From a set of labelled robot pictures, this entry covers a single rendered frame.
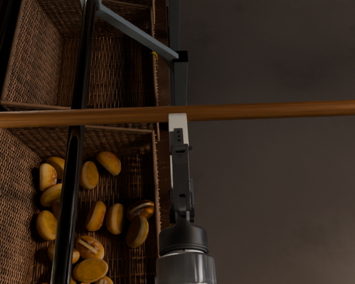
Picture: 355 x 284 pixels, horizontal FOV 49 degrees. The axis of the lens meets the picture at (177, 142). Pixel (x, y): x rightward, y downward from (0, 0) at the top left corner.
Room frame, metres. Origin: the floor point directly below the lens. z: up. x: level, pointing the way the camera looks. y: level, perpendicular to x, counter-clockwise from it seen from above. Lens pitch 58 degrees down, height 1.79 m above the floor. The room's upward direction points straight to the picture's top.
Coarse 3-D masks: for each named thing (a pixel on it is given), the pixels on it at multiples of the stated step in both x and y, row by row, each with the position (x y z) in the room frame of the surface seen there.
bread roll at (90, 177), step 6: (90, 162) 0.62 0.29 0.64; (84, 168) 0.60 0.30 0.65; (90, 168) 0.60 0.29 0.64; (96, 168) 0.61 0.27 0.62; (84, 174) 0.57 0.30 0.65; (90, 174) 0.58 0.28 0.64; (96, 174) 0.59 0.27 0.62; (84, 180) 0.56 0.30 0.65; (90, 180) 0.56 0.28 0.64; (96, 180) 0.57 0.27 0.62; (84, 186) 0.54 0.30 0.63; (90, 186) 0.54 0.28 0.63
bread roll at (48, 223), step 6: (42, 216) 0.43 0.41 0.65; (48, 216) 0.44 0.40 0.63; (54, 216) 0.44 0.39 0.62; (36, 222) 0.42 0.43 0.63; (42, 222) 0.41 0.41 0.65; (48, 222) 0.42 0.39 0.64; (54, 222) 0.42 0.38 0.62; (42, 228) 0.39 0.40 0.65; (48, 228) 0.40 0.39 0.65; (54, 228) 0.40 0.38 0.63; (42, 234) 0.38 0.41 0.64; (48, 234) 0.38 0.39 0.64; (54, 234) 0.38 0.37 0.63; (48, 240) 0.37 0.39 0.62
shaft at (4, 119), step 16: (0, 112) 0.42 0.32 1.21; (16, 112) 0.42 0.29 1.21; (32, 112) 0.42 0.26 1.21; (48, 112) 0.42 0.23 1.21; (64, 112) 0.42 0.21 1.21; (80, 112) 0.42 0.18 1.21; (96, 112) 0.42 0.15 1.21; (112, 112) 0.42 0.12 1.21; (128, 112) 0.42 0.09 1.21; (144, 112) 0.42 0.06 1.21; (160, 112) 0.42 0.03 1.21; (176, 112) 0.42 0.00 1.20; (192, 112) 0.42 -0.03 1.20; (208, 112) 0.42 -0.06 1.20; (224, 112) 0.42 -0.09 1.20; (240, 112) 0.42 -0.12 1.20; (256, 112) 0.42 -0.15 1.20; (272, 112) 0.43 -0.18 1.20; (288, 112) 0.43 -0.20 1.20; (304, 112) 0.43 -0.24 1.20; (320, 112) 0.43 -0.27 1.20; (336, 112) 0.43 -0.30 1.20; (352, 112) 0.43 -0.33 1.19
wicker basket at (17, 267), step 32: (0, 128) 0.64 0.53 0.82; (32, 128) 0.66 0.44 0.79; (64, 128) 0.66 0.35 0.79; (96, 128) 0.67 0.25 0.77; (128, 128) 0.69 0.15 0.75; (0, 160) 0.55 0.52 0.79; (32, 160) 0.63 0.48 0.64; (96, 160) 0.66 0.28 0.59; (128, 160) 0.66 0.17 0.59; (0, 192) 0.46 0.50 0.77; (32, 192) 0.52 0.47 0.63; (96, 192) 0.54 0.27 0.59; (128, 192) 0.54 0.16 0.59; (0, 224) 0.37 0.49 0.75; (32, 224) 0.42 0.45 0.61; (128, 224) 0.43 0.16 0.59; (0, 256) 0.29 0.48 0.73; (32, 256) 0.33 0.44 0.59; (160, 256) 0.29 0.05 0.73
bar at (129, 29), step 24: (96, 0) 0.78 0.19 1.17; (120, 24) 0.79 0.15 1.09; (168, 48) 0.81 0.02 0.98; (72, 96) 0.49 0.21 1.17; (72, 144) 0.37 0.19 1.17; (72, 168) 0.32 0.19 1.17; (72, 192) 0.28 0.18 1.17; (192, 192) 0.80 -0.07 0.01; (72, 216) 0.23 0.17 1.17; (72, 240) 0.20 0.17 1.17
